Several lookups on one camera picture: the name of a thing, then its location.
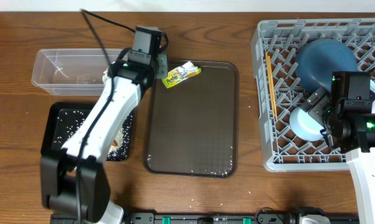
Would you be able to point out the light blue bowl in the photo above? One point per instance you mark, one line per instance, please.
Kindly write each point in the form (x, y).
(304, 126)

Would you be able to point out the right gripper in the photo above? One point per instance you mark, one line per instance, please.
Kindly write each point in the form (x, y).
(320, 94)

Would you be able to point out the orange carrot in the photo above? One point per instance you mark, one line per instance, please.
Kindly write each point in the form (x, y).
(114, 143)

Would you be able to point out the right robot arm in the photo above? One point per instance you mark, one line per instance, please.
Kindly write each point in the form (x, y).
(362, 169)

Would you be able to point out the large blue plate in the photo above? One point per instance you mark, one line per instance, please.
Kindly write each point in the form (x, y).
(319, 59)

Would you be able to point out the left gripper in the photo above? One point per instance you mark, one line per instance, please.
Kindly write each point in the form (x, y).
(163, 73)

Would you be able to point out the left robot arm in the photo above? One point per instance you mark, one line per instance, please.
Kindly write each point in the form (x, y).
(72, 179)

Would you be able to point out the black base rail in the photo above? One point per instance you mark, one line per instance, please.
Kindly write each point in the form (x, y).
(262, 218)

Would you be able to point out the pile of white rice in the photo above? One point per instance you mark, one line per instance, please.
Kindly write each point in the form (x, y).
(69, 121)

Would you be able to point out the grey dishwasher rack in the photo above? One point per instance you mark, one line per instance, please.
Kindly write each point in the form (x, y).
(274, 48)

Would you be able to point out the brown serving tray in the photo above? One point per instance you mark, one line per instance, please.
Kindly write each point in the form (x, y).
(192, 127)

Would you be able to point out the clear plastic bin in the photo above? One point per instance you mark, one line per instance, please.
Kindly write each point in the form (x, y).
(69, 72)

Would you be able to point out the black waste tray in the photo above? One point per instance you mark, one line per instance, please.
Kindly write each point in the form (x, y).
(54, 111)

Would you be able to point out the white napkin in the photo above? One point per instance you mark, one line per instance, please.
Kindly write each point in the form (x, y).
(105, 76)

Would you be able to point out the foil snack wrapper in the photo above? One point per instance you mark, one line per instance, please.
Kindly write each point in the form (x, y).
(180, 73)

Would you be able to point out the light blue cup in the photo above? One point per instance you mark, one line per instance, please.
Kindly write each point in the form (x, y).
(372, 86)

